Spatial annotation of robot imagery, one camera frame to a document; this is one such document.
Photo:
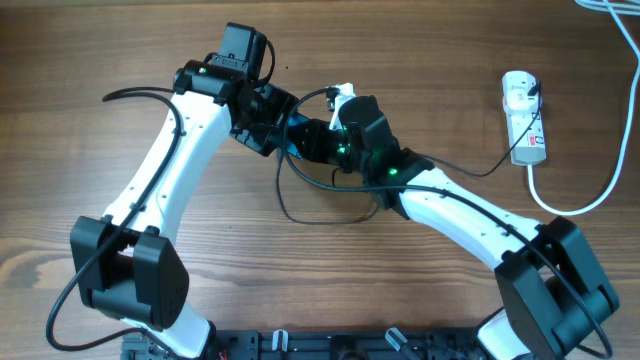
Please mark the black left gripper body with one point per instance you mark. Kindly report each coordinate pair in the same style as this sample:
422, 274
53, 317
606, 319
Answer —
268, 111

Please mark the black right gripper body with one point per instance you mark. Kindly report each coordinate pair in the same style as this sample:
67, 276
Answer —
326, 146

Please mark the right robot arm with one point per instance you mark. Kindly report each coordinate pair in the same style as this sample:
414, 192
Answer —
555, 295

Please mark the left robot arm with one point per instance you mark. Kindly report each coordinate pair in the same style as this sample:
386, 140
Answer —
126, 263

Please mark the white USB charger plug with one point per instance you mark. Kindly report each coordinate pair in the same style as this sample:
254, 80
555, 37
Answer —
520, 101

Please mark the white power strip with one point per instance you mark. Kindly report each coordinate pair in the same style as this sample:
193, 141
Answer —
525, 132

